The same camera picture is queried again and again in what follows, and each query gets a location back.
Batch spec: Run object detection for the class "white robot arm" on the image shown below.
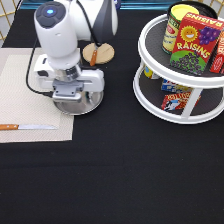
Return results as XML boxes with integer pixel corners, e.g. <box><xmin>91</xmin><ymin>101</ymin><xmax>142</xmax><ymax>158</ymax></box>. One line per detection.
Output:
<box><xmin>34</xmin><ymin>0</ymin><xmax>118</xmax><ymax>102</ymax></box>

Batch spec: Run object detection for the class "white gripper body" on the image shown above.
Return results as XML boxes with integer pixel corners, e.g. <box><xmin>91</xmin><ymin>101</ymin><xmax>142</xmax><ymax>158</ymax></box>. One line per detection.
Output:
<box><xmin>34</xmin><ymin>54</ymin><xmax>104</xmax><ymax>95</ymax></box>

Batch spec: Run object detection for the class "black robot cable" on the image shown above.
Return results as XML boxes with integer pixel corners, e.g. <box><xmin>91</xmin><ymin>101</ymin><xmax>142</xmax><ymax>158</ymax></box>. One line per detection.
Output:
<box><xmin>25</xmin><ymin>0</ymin><xmax>103</xmax><ymax>98</ymax></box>

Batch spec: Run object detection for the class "beige woven placemat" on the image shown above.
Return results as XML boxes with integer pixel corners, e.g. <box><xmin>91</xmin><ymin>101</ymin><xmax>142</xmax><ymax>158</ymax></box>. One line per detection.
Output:
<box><xmin>0</xmin><ymin>48</ymin><xmax>74</xmax><ymax>143</ymax></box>

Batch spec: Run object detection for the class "white two-tier turntable rack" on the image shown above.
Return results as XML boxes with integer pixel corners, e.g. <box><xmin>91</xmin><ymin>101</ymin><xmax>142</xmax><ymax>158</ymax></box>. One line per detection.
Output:
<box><xmin>133</xmin><ymin>14</ymin><xmax>224</xmax><ymax>124</ymax></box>

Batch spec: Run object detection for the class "fork with orange wooden handle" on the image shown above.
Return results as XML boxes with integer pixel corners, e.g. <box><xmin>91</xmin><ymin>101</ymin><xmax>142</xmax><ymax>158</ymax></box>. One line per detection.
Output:
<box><xmin>90</xmin><ymin>45</ymin><xmax>98</xmax><ymax>66</ymax></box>

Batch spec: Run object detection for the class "yellow lidded food can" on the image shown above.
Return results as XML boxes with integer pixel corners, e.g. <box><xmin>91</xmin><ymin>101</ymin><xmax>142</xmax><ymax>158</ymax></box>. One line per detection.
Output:
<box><xmin>162</xmin><ymin>4</ymin><xmax>199</xmax><ymax>54</ymax></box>

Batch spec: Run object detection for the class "knife with wooden handle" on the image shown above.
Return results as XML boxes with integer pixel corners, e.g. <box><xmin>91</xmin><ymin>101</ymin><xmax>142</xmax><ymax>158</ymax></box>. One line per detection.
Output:
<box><xmin>0</xmin><ymin>124</ymin><xmax>57</xmax><ymax>131</ymax></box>

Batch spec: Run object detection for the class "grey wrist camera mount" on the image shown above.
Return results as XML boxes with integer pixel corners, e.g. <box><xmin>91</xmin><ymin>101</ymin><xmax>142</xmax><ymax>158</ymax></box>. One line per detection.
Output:
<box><xmin>52</xmin><ymin>80</ymin><xmax>84</xmax><ymax>102</ymax></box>

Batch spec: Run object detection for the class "blue white box lower tier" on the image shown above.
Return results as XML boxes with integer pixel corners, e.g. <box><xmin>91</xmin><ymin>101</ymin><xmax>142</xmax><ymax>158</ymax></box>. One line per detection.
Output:
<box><xmin>161</xmin><ymin>79</ymin><xmax>192</xmax><ymax>93</ymax></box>

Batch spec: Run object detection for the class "round silver metal plate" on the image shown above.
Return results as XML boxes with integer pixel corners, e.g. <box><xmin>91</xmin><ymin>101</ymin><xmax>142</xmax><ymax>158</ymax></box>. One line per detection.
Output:
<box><xmin>55</xmin><ymin>92</ymin><xmax>103</xmax><ymax>115</ymax></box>

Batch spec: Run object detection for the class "red cow box lower tier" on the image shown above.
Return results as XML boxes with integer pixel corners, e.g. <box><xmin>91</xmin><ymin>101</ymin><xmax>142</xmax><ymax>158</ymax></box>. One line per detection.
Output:
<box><xmin>161</xmin><ymin>92</ymin><xmax>191</xmax><ymax>111</ymax></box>

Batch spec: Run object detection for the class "round wooden coaster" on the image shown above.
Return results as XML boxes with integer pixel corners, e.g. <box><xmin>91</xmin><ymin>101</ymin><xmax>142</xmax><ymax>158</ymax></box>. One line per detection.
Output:
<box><xmin>82</xmin><ymin>43</ymin><xmax>115</xmax><ymax>65</ymax></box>

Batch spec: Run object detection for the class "yellow blue can lower tier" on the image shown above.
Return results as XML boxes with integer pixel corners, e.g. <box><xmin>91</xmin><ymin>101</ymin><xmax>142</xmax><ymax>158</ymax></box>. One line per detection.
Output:
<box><xmin>144</xmin><ymin>67</ymin><xmax>159</xmax><ymax>79</ymax></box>

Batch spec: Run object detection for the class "red raisins box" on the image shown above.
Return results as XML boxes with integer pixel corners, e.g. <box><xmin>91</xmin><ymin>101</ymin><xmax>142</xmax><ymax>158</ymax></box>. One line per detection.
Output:
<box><xmin>170</xmin><ymin>13</ymin><xmax>224</xmax><ymax>76</ymax></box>

